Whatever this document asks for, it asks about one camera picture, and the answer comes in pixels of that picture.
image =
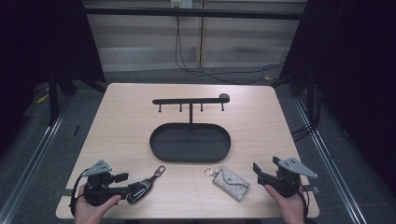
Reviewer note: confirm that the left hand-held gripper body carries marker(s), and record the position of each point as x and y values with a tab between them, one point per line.
99	184

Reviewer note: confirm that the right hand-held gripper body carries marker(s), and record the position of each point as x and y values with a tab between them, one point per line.
285	182

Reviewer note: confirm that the black key rack with tray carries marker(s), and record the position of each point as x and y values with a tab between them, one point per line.
190	143

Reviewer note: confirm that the person's right hand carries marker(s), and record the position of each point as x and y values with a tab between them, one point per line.
291	208

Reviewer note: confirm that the person's left hand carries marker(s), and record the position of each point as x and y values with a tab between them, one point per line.
91	213

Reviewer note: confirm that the grey tape strip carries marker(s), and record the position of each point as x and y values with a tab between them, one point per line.
314	189
64	192

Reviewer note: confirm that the black tape strip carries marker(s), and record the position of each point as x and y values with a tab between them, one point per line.
76	130

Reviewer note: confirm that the black metal stand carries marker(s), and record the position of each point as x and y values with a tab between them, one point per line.
310	93
53	99

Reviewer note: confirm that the small yellow tape piece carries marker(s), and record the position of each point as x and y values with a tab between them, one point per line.
268	77

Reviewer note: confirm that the dark curtain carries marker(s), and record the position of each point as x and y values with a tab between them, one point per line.
358	62
31	46

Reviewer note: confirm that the black horizontal bar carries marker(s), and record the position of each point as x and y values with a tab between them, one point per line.
193	12

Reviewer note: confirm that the metal floor rail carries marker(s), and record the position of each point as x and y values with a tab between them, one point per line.
330	168
31	165

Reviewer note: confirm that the white wall outlet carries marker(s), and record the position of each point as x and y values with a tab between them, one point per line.
182	3

